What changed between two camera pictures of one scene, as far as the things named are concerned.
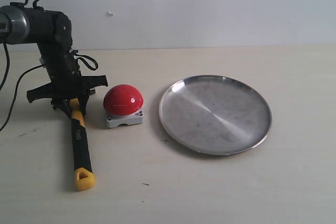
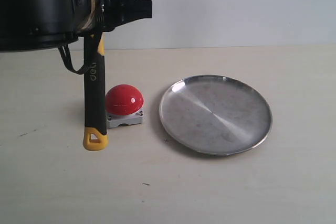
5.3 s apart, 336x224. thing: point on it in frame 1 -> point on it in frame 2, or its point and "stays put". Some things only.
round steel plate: (215, 115) stays put
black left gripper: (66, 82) -> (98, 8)
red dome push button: (123, 104) stays put
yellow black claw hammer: (84, 178) -> (95, 137)
